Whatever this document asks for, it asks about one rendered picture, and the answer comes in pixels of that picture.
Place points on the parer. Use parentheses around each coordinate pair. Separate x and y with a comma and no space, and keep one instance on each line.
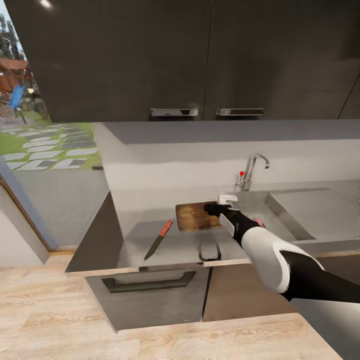
(159,238)

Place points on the drop in sink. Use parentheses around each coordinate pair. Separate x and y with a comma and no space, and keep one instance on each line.
(299,215)

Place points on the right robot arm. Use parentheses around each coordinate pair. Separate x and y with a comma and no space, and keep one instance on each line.
(329,303)

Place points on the cutting board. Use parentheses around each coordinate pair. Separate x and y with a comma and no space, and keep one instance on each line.
(193,216)

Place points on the fixed window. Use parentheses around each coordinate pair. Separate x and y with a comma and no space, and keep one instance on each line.
(52,171)

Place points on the dishwasher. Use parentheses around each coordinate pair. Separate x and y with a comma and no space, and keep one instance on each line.
(133,300)

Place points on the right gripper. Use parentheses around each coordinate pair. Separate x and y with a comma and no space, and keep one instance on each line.
(213,209)

